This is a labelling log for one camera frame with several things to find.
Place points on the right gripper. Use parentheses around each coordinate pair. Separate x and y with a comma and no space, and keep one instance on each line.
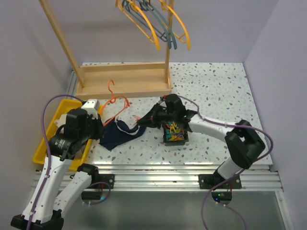
(151,120)

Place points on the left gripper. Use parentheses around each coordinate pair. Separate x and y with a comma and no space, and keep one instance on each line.
(100,128)

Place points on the pink clothespin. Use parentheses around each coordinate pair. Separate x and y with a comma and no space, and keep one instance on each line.
(137,117)

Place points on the navy underwear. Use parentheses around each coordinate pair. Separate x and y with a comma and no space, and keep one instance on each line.
(117,132)

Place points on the orange hanger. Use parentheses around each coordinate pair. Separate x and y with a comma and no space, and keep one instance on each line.
(112,100)

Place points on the yellow plastic hanger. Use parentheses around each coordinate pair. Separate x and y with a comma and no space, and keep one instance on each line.
(179,29)

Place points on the teal hanger with grey underwear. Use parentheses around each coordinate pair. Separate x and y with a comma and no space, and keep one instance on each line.
(157,25)

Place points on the blue-grey hanger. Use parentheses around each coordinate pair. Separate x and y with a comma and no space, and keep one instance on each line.
(168,33)

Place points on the grey underwear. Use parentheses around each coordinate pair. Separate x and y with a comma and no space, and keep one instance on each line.
(61,121)

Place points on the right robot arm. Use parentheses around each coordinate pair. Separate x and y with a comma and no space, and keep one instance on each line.
(242,139)

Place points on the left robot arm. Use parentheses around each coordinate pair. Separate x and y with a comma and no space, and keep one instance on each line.
(48,206)

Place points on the wooden hanger rack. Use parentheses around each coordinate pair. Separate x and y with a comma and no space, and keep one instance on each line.
(127,79)

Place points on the black clip box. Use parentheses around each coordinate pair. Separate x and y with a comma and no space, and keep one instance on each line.
(174,135)

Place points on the yellow plastic tray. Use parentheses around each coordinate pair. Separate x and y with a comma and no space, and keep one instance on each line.
(65,106)

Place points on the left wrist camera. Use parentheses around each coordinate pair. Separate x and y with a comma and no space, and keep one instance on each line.
(91,106)

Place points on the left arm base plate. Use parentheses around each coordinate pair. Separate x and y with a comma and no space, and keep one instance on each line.
(99,191)

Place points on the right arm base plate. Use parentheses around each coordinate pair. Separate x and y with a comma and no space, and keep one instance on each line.
(208,181)

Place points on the aluminium rail frame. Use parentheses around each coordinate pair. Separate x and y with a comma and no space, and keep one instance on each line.
(167,178)

